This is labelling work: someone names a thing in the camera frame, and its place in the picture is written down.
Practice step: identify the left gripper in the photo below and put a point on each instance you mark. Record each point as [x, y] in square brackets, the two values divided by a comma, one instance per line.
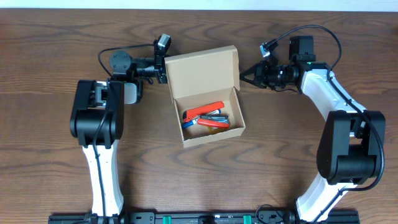
[159, 70]

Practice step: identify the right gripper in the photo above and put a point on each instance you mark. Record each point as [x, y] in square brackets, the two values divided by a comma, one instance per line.
[264, 76]

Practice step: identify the cardboard box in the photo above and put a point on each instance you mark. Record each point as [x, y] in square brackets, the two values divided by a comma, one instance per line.
[201, 78]

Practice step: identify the red utility knife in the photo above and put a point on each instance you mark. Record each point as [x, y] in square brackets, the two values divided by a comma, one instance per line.
[192, 113]

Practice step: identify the red black stapler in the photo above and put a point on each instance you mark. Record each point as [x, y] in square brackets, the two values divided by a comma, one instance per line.
[214, 121]

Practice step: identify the yellow tape roll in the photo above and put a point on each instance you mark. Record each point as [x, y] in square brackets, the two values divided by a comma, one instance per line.
[215, 130]

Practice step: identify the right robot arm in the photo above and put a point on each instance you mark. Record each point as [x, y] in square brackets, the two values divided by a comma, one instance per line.
[350, 155]

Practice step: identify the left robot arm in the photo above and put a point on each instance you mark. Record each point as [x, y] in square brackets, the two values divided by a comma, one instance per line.
[97, 121]

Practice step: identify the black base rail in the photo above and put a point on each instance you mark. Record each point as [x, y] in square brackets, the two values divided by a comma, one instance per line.
[267, 215]

